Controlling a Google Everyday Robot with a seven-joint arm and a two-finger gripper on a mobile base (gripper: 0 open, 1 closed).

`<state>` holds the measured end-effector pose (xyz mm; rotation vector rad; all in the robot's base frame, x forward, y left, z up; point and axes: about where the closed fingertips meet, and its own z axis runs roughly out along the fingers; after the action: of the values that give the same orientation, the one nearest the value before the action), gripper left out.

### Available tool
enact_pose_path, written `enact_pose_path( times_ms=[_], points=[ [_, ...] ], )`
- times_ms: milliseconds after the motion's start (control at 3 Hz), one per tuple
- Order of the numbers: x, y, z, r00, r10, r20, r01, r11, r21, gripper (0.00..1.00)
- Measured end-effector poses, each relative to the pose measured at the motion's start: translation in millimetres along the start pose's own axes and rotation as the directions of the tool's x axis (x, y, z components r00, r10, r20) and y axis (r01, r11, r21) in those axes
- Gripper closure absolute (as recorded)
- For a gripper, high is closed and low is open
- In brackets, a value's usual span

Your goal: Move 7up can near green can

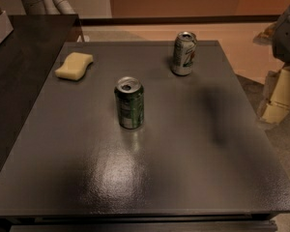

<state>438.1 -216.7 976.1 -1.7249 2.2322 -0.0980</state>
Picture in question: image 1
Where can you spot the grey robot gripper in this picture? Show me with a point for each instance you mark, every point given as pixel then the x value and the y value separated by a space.
pixel 287 36

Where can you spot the silver 7up soda can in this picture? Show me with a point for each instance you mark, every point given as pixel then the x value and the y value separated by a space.
pixel 183 53

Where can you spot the dark green soda can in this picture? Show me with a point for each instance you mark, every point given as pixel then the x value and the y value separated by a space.
pixel 129 96

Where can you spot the yellow sponge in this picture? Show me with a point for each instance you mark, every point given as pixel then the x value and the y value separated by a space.
pixel 74 66

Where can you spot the white pipes in background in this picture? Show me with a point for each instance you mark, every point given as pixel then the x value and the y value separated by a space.
pixel 48 7

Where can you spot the dark side table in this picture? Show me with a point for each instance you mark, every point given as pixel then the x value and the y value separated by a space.
pixel 26 58

